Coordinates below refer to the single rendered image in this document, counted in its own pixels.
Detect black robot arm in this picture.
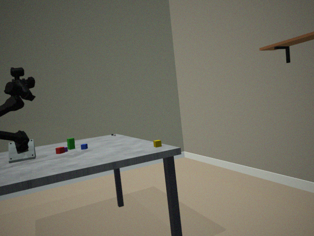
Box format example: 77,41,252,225
0,77,35,154

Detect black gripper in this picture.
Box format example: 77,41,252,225
10,68,28,87

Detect red block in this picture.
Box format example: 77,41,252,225
56,147,65,154

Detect small yellow block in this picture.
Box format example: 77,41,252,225
153,140,162,147

